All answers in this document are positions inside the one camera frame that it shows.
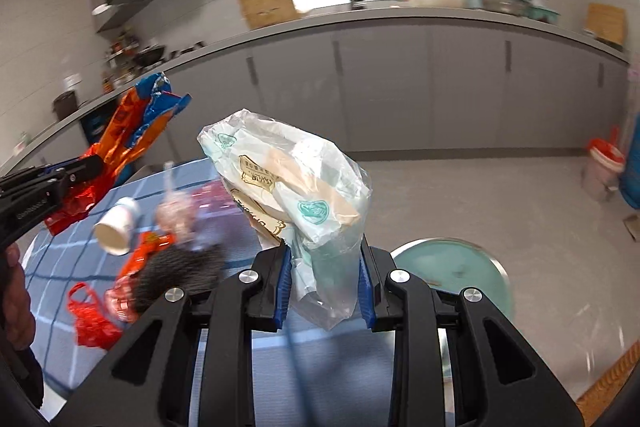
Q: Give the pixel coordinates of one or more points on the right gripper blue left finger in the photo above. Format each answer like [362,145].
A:
[269,305]

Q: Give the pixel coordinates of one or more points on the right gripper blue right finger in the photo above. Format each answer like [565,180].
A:
[378,306]

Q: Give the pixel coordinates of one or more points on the white printed plastic bag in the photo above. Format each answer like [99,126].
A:
[302,189]

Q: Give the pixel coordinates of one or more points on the black white striped cloth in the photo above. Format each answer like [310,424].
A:
[174,266]

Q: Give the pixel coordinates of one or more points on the orange blue snack bag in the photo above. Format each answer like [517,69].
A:
[141,116]

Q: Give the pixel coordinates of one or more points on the green trash bin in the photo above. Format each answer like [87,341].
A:
[454,264]

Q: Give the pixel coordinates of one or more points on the grey kitchen cabinets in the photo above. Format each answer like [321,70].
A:
[406,88]

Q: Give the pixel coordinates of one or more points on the person's left hand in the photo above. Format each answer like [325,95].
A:
[20,323]

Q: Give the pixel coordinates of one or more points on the pink plastic wrapper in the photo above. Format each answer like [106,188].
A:
[213,205]

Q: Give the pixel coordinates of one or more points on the white paper cup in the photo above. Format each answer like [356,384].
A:
[115,229]

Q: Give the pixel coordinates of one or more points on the dark pot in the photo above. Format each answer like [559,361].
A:
[65,104]

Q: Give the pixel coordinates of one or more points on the blue checkered tablecloth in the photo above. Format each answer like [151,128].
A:
[232,356]

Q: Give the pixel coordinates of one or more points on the clear pinkish plastic bag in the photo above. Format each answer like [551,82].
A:
[176,213]

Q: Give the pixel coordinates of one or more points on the orange snack wrapper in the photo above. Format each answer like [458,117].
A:
[119,299]

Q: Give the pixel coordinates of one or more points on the red mesh bag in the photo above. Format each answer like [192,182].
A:
[93,328]

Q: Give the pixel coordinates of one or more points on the spice bottles rack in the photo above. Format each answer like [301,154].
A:
[120,67]

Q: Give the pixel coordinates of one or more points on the black wok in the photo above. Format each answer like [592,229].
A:
[149,56]

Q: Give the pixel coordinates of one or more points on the red white bucket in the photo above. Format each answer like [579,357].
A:
[605,164]

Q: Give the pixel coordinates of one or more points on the cardboard box on counter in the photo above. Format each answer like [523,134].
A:
[264,13]

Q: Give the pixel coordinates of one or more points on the blue gas cylinder by wall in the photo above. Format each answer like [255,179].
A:
[630,179]

